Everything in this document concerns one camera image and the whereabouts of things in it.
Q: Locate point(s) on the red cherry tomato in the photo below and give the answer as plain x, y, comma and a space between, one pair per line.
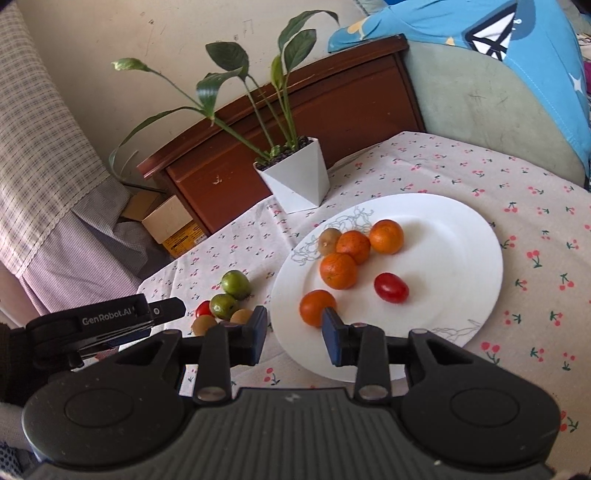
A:
203, 309
391, 288

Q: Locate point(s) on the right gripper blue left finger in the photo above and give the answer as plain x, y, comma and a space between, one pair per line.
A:
248, 339

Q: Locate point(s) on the orange mandarin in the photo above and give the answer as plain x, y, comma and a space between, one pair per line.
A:
313, 304
387, 237
355, 244
339, 271

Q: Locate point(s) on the pale green sofa cushion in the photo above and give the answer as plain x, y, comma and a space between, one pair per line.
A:
467, 96

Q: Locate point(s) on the brown kiwi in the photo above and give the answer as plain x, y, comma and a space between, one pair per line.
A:
241, 316
201, 324
328, 240

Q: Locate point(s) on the open cardboard box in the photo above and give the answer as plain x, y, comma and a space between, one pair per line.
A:
166, 220

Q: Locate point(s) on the cherry print tablecloth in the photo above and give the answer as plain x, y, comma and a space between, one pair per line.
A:
539, 328

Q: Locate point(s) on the white geometric plant pot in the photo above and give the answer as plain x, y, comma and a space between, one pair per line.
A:
299, 182

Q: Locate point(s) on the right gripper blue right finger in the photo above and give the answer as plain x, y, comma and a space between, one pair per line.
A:
343, 341

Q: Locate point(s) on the checked lilac bed cover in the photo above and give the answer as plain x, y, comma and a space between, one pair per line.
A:
62, 236

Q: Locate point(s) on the green plum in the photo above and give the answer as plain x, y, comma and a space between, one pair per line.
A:
223, 306
236, 284

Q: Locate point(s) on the blue cartoon pillow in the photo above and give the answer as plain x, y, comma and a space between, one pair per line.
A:
532, 38

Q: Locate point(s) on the white decorated plate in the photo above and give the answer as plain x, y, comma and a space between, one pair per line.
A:
451, 261

